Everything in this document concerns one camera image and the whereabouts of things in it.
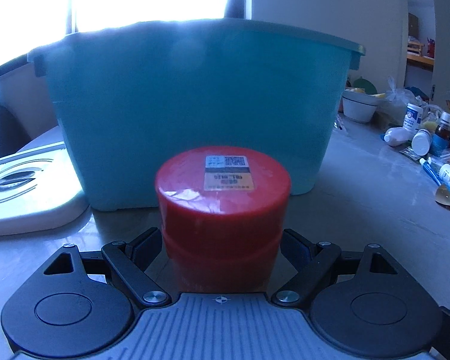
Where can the teal plastic storage bin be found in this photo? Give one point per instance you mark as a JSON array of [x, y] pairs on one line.
[[128, 99]]

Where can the brown syrup bottle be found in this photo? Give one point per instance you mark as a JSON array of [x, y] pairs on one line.
[[441, 136]]

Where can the white sachet packet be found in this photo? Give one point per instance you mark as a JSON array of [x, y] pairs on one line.
[[339, 125]]

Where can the blue toothpaste tube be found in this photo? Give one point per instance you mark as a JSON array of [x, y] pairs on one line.
[[429, 170]]

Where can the red vitamin tube bottle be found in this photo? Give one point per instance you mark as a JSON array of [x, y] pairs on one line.
[[222, 212]]

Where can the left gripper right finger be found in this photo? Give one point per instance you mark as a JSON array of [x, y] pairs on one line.
[[363, 303]]

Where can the white bottle lying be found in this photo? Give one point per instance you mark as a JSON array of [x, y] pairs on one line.
[[396, 136]]

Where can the white bowl with fruit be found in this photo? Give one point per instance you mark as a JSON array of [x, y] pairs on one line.
[[360, 107]]

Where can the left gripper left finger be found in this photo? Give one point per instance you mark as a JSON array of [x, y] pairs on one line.
[[78, 303]]

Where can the green round lid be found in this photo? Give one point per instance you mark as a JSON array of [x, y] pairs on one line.
[[365, 85]]

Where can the clear plastic bag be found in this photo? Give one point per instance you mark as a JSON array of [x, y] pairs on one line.
[[394, 105]]

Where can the white medicine bottle upright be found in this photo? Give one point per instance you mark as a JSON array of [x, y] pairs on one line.
[[412, 118]]

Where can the white jar blue label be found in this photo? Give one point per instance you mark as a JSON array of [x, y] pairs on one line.
[[421, 142]]

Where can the grey office chair far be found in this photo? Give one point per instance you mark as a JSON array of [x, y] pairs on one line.
[[13, 136]]

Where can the white bin lid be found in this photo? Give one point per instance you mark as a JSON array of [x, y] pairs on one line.
[[39, 190]]

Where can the wooden shelf with clutter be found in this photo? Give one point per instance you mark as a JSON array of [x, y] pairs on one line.
[[420, 48]]

